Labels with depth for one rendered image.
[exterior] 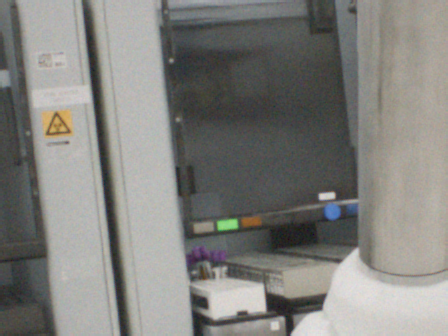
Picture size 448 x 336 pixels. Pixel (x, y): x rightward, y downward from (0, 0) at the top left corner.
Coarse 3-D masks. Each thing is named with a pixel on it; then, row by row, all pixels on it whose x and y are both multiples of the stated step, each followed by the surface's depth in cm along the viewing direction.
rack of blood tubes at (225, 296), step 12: (228, 276) 252; (192, 288) 240; (204, 288) 234; (216, 288) 231; (228, 288) 230; (240, 288) 228; (252, 288) 228; (204, 300) 248; (216, 300) 226; (228, 300) 227; (240, 300) 228; (252, 300) 228; (264, 300) 229; (204, 312) 233; (216, 312) 226; (228, 312) 227
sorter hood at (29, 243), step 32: (0, 0) 221; (0, 32) 218; (0, 64) 218; (0, 96) 218; (0, 128) 218; (0, 160) 218; (32, 160) 219; (0, 192) 218; (32, 192) 220; (0, 224) 218; (32, 224) 220; (0, 256) 217; (32, 256) 219
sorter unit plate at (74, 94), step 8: (48, 88) 222; (56, 88) 222; (64, 88) 222; (72, 88) 223; (80, 88) 223; (32, 96) 221; (40, 96) 221; (48, 96) 222; (56, 96) 222; (64, 96) 222; (72, 96) 223; (80, 96) 223; (88, 96) 224; (40, 104) 221; (48, 104) 222; (56, 104) 222; (64, 104) 223
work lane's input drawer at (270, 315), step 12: (192, 312) 240; (240, 312) 227; (264, 312) 227; (276, 312) 226; (204, 324) 229; (216, 324) 223; (228, 324) 223; (240, 324) 224; (252, 324) 224; (264, 324) 225; (276, 324) 226
